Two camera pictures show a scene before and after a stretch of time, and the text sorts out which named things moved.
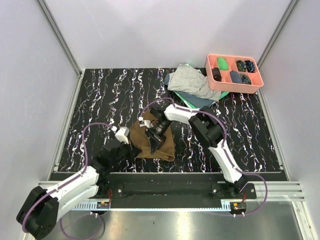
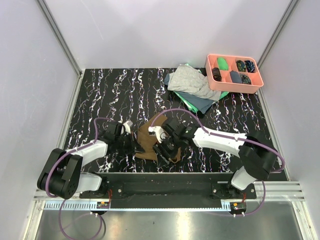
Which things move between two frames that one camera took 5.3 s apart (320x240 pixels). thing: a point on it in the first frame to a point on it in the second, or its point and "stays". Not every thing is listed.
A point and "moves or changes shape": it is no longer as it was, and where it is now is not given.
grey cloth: (188, 79) stays
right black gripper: (154, 143) to (160, 148)
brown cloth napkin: (140, 138) moves or changes shape
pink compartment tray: (232, 73) stays
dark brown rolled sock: (216, 74) stays
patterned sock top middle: (241, 66) stays
